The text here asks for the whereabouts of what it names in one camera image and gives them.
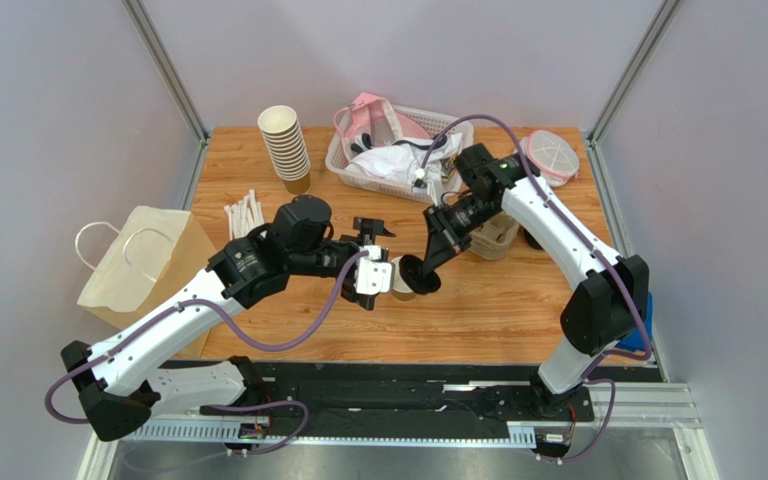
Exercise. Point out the pink plastic bag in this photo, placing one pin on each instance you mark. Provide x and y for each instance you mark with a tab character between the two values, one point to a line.
371	121

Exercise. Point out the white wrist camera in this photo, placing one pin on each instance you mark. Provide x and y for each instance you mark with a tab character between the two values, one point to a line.
428	183
374	273

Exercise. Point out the black coffee cup lid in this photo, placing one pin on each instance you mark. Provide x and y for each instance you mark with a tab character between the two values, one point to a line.
412	274

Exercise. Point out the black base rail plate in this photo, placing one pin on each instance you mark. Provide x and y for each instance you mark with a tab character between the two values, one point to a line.
398	402

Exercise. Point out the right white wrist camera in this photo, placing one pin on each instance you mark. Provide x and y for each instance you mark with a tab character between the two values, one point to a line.
428	183

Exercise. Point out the pile of wrapped straws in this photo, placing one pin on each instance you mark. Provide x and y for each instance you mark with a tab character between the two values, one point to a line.
244	215

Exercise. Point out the stack of pulp cup carriers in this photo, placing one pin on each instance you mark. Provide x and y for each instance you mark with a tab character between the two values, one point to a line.
492	239

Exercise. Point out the stack of paper cups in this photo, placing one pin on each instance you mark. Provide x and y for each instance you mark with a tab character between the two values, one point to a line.
281	131

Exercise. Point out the white plastic basket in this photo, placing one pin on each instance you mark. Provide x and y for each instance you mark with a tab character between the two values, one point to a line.
336	159

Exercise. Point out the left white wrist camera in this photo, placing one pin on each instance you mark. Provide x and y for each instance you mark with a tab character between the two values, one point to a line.
374	273

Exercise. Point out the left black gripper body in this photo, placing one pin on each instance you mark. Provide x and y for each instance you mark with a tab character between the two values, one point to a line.
368	232

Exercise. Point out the brown paper coffee cup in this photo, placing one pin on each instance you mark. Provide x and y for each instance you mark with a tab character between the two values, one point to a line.
400	290

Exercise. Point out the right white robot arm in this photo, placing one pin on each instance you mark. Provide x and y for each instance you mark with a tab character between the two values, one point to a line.
610	291

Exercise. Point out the paper bag with handles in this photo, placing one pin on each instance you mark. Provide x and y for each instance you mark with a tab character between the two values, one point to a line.
153	256

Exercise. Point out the blue cloth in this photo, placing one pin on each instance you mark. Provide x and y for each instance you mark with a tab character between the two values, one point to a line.
633	342

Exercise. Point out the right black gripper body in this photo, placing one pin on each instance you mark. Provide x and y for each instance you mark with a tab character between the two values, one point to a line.
440	228

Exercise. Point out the stack of black lids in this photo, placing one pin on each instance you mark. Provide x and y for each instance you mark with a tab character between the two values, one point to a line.
531	240

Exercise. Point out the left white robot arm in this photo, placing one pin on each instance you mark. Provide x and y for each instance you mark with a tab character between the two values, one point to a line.
130	378

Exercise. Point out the white crumpled plastic bag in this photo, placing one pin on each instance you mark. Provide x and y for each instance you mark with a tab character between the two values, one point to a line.
398	161

